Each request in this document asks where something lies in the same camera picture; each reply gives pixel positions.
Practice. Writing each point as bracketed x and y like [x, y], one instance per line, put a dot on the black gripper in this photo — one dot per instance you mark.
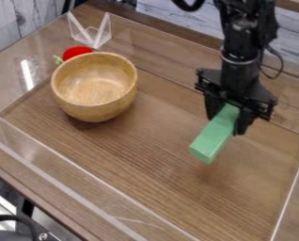
[249, 95]

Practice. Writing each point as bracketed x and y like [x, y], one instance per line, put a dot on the clear acrylic corner bracket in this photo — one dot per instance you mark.
[91, 36]

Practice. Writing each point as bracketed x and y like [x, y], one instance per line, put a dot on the green rectangular block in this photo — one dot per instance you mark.
[215, 134]

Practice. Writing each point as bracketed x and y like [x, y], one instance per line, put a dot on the black table leg bracket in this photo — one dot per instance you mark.
[31, 227]

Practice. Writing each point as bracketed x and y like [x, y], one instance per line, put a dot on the red plush tomato toy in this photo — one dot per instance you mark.
[71, 52]

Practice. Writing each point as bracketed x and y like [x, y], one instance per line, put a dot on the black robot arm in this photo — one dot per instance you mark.
[250, 29]

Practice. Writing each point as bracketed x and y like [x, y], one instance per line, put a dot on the brown wooden bowl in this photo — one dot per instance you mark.
[95, 86]

